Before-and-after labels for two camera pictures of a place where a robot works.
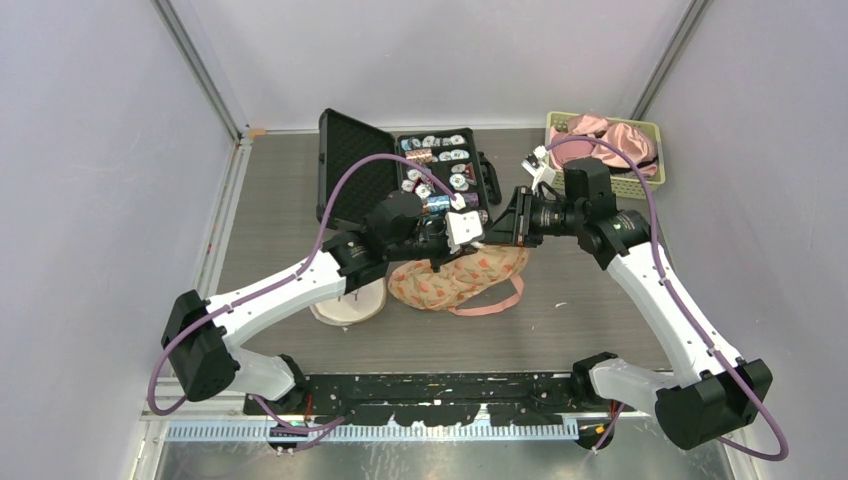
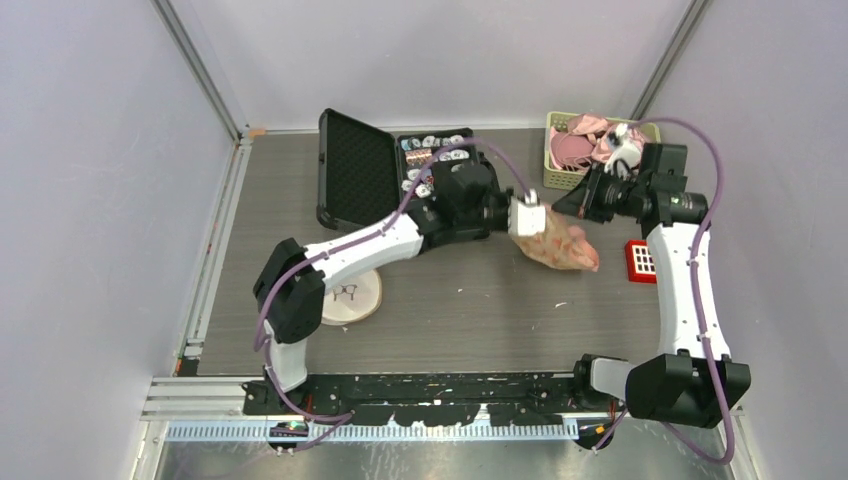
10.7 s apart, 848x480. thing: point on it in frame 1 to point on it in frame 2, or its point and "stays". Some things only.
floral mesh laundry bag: [460, 278] to [562, 245]
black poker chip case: [450, 154] stays
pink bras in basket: [631, 140] stays
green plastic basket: [629, 186] stays
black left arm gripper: [443, 260] to [504, 198]
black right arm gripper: [513, 226] to [582, 200]
